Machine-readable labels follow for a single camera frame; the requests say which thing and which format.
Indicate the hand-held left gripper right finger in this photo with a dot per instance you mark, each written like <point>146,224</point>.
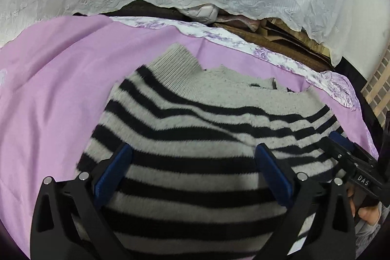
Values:
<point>274,177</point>

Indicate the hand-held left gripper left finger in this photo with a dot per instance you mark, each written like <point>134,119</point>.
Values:
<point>112,174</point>

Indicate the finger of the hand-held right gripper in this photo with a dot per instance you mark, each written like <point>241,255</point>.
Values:
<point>338,137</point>
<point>338,155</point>

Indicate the black grey striped sweater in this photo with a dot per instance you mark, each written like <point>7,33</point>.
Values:
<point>189,156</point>

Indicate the person's right forearm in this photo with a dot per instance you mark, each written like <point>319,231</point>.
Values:
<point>365,235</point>

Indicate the person's right hand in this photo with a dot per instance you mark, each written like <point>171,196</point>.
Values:
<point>370,215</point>

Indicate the beige grey checked cloth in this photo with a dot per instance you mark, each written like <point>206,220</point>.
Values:
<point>379,86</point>

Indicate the pink bed sheet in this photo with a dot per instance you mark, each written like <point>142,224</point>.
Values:
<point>61,89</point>

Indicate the brown woven mats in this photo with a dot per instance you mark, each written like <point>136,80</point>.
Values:
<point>289,46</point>

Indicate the purple floral white bedding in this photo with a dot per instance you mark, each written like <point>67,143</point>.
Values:
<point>219,34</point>

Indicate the pink striped cloth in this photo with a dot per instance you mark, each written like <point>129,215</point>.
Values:
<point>237,21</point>

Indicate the dark cloth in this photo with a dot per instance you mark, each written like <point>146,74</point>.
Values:
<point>140,8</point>

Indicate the white padded garment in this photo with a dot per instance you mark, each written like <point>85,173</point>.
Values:
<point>201,11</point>

